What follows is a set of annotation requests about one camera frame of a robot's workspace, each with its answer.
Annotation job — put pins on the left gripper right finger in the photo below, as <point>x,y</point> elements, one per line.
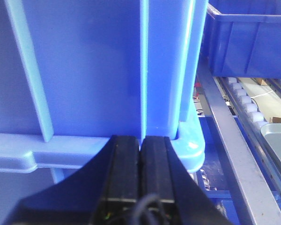
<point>168,194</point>

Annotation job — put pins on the blue bin right shelf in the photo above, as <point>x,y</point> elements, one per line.
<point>242,38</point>

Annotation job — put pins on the blue bin centre back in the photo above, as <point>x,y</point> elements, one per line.
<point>75,72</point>

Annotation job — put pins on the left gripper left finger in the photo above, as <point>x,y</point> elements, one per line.
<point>104,186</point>

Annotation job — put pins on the large grey tray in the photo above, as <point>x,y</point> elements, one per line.
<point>272,135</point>

